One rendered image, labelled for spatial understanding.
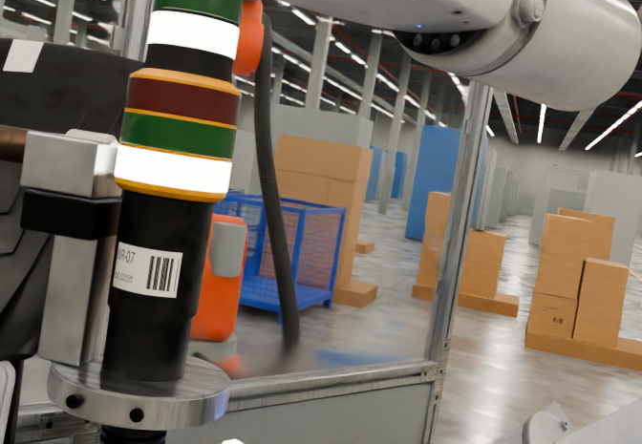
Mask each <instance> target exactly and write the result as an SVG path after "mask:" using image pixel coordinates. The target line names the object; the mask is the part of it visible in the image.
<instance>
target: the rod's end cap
mask: <svg viewBox="0 0 642 444"><path fill-rule="evenodd" d="M64 136H68V137H79V138H85V139H90V140H96V141H102V142H108V143H110V145H109V147H110V148H111V149H110V148H108V149H110V151H109V154H110V153H111V152H112V153H111V154H112V155H111V156H110V159H108V161H107V162H108V163H107V165H105V166H107V167H108V165H109V163H110V162H109V160H110V161H111V160H112V161H111V163H110V165H111V164H112V165H113V164H115V161H117V159H116V156H118V146H119V143H118V141H117V139H116V138H115V137H114V136H111V135H105V134H100V133H94V132H88V131H82V130H76V129H72V130H70V131H69V132H67V134H66V135H64ZM112 147H114V148H113V149H112ZM114 149H115V150H116V151H114ZM111 150H113V151H111ZM113 159H114V160H115V161H114V162H113ZM112 162H113V163H112ZM110 165H109V167H110ZM112 165H111V166H112ZM109 167H108V169H109ZM112 168H113V169H112ZM112 168H111V167H110V169H109V170H108V169H107V168H106V169H105V170H106V174H105V175H107V176H108V180H110V179H111V180H113V179H112V178H111V177H112V176H113V177H114V178H115V176H114V174H115V173H114V174H113V172H115V171H114V169H116V166H115V167H114V166H113V167H112ZM111 169H112V170H111ZM107 171H109V172H110V173H111V172H112V174H113V175H110V174H109V172H107ZM107 173H108V174H107ZM109 175H110V176H109ZM109 177H110V178H109ZM111 180H110V181H111Z"/></svg>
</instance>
